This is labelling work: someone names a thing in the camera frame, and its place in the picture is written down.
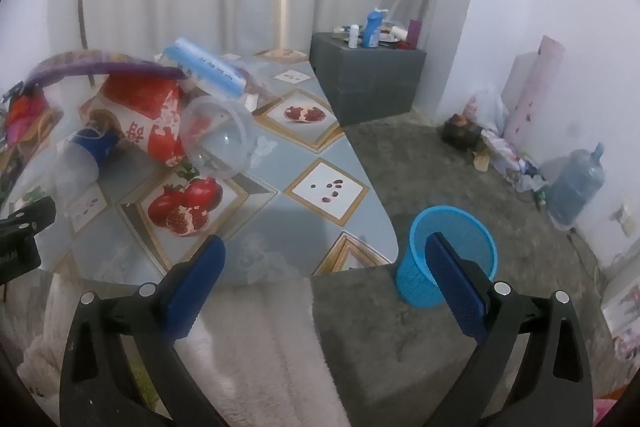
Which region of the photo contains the pepsi plastic bottle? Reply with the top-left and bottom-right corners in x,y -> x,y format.
52,127 -> 119,207

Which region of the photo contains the purple snack wrapper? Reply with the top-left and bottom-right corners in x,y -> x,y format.
24,50 -> 186,87

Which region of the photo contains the small white bottle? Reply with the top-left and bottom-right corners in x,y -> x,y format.
348,24 -> 360,49

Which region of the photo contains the white plastic bag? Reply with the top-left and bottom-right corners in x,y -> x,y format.
463,86 -> 509,136

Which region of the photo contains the blue white medicine box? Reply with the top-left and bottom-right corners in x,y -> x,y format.
162,37 -> 246,100

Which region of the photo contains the blue plastic waste basket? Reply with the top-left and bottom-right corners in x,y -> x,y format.
395,205 -> 498,308

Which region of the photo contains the purple box on cabinet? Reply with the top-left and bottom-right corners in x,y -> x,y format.
406,20 -> 422,50

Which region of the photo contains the dark box on floor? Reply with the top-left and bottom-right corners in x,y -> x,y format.
440,114 -> 483,152

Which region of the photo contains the large blue water jug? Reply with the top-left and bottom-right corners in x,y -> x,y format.
547,143 -> 605,229

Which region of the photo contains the blue lotion bottle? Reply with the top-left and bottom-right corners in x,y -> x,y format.
361,8 -> 387,49

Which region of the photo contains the red white snack box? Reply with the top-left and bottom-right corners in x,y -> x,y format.
82,74 -> 186,167

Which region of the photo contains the fruit pattern tablecloth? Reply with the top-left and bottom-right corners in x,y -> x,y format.
1,50 -> 399,285

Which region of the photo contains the clear plastic cup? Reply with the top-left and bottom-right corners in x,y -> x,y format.
179,95 -> 256,180

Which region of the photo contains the dark grey cabinet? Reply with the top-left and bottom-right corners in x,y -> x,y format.
309,32 -> 426,126

